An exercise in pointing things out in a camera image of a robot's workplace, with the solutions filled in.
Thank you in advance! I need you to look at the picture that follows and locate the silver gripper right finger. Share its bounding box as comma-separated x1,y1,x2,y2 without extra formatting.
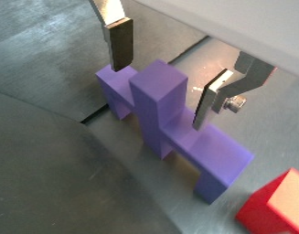
193,51,277,130

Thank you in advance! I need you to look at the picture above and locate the red comb-shaped block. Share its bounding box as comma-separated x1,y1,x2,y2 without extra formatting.
235,168,299,234

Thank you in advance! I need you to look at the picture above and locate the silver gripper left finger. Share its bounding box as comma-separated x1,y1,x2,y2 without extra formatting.
90,0,134,71

